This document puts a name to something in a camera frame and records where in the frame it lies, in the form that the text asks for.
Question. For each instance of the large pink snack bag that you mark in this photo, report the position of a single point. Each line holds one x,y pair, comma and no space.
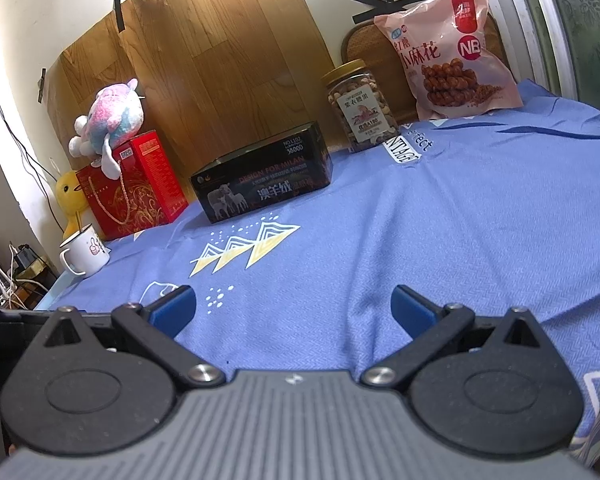
445,60

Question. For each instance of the black printed box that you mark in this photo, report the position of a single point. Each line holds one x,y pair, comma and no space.
265,180

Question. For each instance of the black tape strip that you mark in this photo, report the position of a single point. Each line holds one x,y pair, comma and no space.
119,10
42,85

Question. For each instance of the wood grain board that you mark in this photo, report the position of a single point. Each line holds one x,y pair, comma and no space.
220,60

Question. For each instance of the clear nut jar yellow lid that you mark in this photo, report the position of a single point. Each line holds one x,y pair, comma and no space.
362,110

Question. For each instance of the black tape cross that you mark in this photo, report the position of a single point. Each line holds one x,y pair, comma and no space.
380,7

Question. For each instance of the yellow duck plush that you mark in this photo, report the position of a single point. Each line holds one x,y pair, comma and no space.
70,197

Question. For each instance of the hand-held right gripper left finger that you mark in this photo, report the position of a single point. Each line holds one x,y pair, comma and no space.
172,310

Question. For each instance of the blue printed bedsheet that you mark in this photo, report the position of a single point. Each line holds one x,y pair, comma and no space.
430,220

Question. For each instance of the red gift box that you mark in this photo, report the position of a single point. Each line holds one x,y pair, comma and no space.
145,190

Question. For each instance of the black power adapter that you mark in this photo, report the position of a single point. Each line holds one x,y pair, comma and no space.
27,257

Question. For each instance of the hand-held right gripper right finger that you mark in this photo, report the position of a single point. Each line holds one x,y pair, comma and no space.
412,310

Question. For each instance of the pink blue plush toy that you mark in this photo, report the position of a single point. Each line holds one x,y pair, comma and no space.
115,115

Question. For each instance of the frosted glass window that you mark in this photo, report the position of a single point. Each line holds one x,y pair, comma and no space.
580,35

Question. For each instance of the white enamel mug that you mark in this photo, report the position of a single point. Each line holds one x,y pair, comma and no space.
87,252

